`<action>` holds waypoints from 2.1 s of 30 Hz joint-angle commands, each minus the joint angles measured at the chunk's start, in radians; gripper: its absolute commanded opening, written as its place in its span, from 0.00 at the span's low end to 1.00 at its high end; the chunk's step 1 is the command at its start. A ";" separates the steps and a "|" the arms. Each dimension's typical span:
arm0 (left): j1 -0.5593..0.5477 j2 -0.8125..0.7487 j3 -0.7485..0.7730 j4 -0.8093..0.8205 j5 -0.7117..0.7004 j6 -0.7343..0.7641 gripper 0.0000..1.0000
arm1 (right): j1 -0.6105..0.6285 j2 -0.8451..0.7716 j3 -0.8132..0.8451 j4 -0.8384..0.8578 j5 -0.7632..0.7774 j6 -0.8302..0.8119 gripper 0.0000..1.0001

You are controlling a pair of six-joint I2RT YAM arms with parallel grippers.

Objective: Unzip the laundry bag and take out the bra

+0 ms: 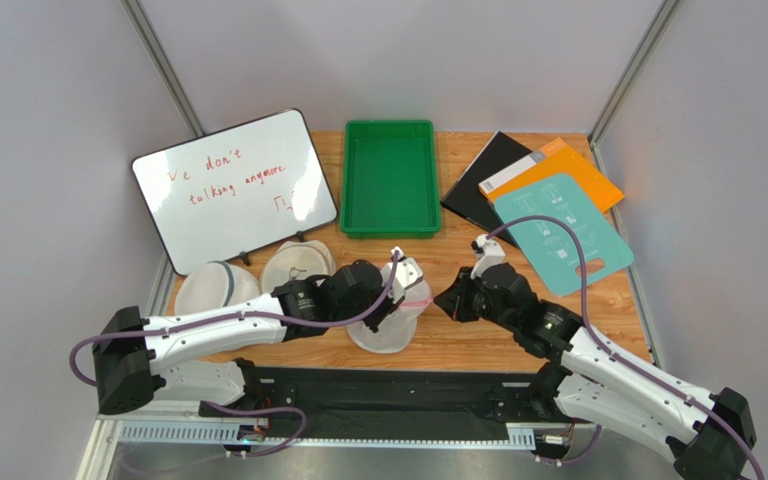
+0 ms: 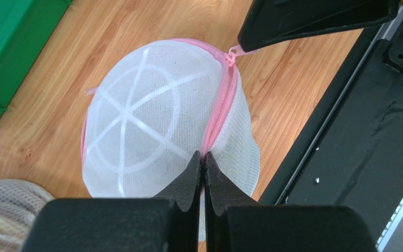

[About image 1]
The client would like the green plastic tray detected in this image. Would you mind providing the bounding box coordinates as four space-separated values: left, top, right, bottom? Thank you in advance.
339 119 442 240

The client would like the black notebook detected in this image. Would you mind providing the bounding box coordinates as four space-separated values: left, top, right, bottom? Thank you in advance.
440 131 536 246

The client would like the orange notebook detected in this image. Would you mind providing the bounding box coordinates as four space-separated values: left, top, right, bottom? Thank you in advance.
478 138 625 213

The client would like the white slotted cable duct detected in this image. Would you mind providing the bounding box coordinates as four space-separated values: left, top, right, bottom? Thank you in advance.
117 425 537 449

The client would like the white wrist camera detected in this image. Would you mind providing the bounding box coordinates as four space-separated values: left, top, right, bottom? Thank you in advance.
387 246 423 300
470 235 505 278

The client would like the white mesh laundry bag pink zipper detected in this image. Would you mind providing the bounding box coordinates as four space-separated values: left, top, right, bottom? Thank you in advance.
346 274 432 354

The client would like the whiteboard with red writing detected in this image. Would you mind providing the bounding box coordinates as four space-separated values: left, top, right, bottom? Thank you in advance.
131 108 338 276

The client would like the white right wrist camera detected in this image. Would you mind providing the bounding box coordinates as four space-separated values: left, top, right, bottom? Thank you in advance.
470 235 505 278

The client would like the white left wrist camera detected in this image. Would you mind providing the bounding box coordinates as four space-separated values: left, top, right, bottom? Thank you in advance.
387 246 423 300

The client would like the teal plastic board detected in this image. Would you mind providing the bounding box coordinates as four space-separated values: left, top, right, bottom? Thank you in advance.
493 174 634 296

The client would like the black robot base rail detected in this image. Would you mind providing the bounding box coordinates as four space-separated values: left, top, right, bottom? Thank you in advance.
225 360 572 441

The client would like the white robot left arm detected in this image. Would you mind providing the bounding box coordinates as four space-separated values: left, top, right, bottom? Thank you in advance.
85 254 422 415

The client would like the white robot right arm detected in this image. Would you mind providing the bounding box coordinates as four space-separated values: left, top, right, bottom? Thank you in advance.
434 263 756 479

